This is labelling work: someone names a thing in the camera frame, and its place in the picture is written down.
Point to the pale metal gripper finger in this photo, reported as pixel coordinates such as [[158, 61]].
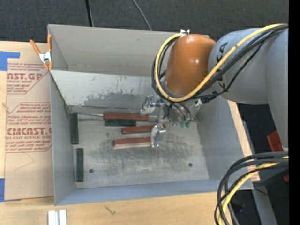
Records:
[[155, 137], [147, 107]]

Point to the red-brown flat block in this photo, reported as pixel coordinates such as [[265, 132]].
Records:
[[126, 116], [132, 142], [137, 129]]

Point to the grey metal bin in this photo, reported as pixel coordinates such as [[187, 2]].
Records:
[[140, 163]]

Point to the dark green flat block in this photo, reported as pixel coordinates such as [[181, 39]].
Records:
[[80, 165], [74, 128], [120, 122]]

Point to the brown cardboard board red print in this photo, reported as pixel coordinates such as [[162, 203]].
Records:
[[28, 116]]

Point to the black cylinder on white bracket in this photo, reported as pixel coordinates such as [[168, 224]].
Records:
[[198, 102]]

